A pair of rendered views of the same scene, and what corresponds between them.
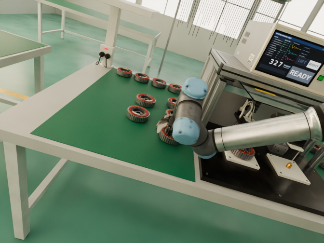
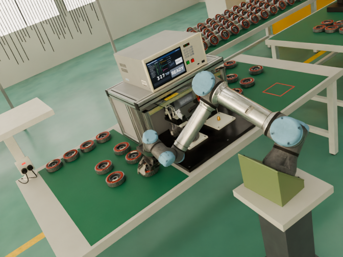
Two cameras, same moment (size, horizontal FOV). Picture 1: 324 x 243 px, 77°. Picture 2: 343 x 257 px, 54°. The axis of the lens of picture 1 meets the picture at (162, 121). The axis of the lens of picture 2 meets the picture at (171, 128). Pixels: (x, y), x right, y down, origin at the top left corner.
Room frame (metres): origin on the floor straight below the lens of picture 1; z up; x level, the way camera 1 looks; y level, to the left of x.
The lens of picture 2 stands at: (-0.76, 0.42, 1.88)
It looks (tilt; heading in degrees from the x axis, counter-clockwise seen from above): 29 degrees down; 336
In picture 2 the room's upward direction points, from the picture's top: 18 degrees counter-clockwise
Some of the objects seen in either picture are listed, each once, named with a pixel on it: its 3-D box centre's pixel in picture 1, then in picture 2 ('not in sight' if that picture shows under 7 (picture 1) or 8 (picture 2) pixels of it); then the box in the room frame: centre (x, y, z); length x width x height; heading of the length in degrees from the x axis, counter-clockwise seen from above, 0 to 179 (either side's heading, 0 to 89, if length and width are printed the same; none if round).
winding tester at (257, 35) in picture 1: (290, 56); (160, 58); (1.15, -0.50, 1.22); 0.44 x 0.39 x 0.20; 94
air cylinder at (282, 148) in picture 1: (277, 146); not in sight; (0.98, -0.62, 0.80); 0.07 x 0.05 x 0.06; 94
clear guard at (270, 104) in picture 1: (270, 105); (180, 102); (0.82, -0.40, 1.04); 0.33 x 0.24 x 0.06; 4
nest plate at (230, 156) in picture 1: (239, 153); (191, 138); (0.82, -0.39, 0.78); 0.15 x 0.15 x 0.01; 4
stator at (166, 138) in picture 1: (171, 134); (148, 168); (0.79, -0.06, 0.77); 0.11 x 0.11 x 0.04
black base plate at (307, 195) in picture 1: (260, 161); (204, 131); (0.84, -0.51, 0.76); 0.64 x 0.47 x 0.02; 94
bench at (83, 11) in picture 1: (102, 37); not in sight; (4.05, 1.64, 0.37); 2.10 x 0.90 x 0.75; 94
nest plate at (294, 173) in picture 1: (287, 168); (219, 120); (0.83, -0.63, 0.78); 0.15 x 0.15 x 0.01; 4
